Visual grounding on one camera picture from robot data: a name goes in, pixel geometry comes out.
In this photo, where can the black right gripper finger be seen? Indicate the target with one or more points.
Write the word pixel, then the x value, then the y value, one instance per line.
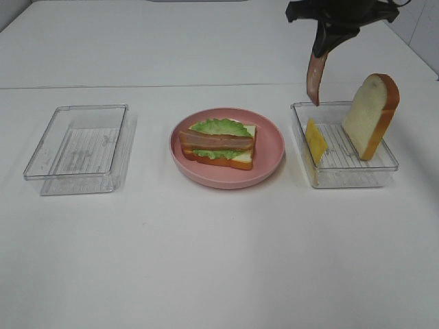
pixel 319 45
pixel 335 36

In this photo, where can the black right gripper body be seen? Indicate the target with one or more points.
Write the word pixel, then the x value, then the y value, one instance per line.
pixel 349 13

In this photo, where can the bacon strip container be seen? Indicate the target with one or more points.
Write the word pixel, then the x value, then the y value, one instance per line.
pixel 314 76
pixel 192 139

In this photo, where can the green lettuce leaf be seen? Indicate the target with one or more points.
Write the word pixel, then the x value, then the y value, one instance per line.
pixel 223 126

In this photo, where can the bread slice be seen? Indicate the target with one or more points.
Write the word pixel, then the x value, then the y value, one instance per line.
pixel 372 110
pixel 238 159

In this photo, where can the upright bread slice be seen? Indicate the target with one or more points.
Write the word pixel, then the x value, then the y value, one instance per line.
pixel 372 110

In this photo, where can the yellow cheese slice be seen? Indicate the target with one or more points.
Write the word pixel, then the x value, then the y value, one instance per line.
pixel 316 141

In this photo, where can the pink round plate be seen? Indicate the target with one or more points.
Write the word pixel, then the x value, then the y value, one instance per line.
pixel 268 154

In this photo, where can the clear plastic right container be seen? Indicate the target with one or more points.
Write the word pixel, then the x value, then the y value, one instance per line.
pixel 340 166

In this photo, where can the clear plastic container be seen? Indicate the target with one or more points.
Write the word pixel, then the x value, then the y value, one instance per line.
pixel 340 166
pixel 83 150

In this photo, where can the clear plastic left container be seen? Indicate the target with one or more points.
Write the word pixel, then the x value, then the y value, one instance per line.
pixel 83 150

